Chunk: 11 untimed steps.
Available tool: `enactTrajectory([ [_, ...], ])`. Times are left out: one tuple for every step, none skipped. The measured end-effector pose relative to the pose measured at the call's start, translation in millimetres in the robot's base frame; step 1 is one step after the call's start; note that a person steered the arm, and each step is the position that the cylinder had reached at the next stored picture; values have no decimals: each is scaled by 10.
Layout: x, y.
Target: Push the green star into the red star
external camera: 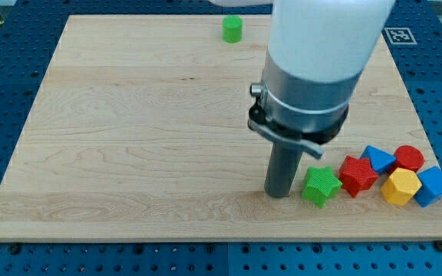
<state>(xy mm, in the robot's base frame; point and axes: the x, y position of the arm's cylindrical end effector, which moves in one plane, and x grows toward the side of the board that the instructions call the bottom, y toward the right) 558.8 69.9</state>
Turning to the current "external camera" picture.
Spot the silver clamp flange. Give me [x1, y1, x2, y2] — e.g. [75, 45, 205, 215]
[248, 54, 361, 159]

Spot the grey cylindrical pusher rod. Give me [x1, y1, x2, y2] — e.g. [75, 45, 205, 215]
[264, 143, 302, 198]

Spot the green star block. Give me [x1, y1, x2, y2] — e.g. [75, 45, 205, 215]
[301, 166, 342, 208]

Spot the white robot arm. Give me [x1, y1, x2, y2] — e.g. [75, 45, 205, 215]
[248, 0, 395, 198]

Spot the red star block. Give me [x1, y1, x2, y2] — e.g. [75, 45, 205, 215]
[338, 156, 379, 198]

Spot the blue triangle block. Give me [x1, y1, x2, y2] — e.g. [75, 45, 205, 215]
[360, 146, 397, 175]

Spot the red cylinder block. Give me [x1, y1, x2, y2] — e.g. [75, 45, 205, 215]
[387, 145, 424, 174]

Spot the green cylinder block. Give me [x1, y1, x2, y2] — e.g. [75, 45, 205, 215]
[222, 15, 243, 44]

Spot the white fiducial marker tag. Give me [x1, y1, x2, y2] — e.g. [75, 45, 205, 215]
[384, 27, 417, 45]

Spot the yellow hexagon block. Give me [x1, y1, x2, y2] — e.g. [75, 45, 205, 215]
[381, 168, 422, 206]

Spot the blue cube block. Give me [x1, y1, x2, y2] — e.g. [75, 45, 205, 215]
[414, 166, 442, 208]

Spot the wooden board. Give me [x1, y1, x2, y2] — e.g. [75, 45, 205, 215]
[0, 15, 442, 243]

